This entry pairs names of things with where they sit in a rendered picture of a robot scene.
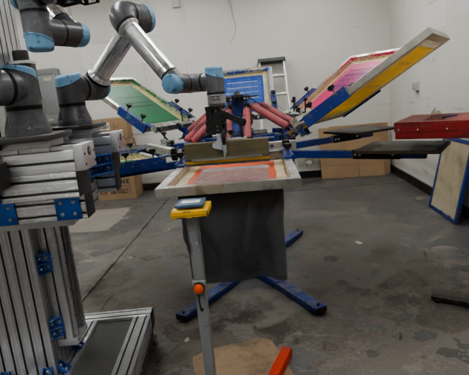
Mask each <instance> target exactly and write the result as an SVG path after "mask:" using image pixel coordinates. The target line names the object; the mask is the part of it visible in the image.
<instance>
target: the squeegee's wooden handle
mask: <svg viewBox="0 0 469 375"><path fill-rule="evenodd" d="M215 142H216V141H209V142H199V143H190V144H184V152H185V162H187V161H192V160H191V159H196V158H214V157H224V155H223V150H218V149H214V148H213V147H212V144H213V143H215ZM226 144H227V154H226V156H243V155H254V154H262V156H269V139H268V137H264V138H246V139H237V140H227V141H226Z"/></svg>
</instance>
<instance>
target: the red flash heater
mask: <svg viewBox="0 0 469 375"><path fill-rule="evenodd" d="M448 115H457V116H452V117H447V118H441V117H444V116H448ZM394 132H395V139H434V138H469V112H461V113H444V114H428V115H411V116H409V117H407V118H404V119H402V120H400V121H397V122H395V123H394Z"/></svg>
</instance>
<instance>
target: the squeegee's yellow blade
mask: <svg viewBox="0 0 469 375"><path fill-rule="evenodd" d="M265 158H269V156H262V157H252V158H233V159H223V160H213V161H194V162H192V161H187V162H186V164H206V163H216V162H226V161H245V160H255V159H265Z"/></svg>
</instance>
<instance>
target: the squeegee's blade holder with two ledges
mask: <svg viewBox="0 0 469 375"><path fill-rule="evenodd" d="M252 157H262V154H254V155H243V156H226V157H214V158H196V159H191V160H192V162H194V161H213V160H223V159H233V158H252Z"/></svg>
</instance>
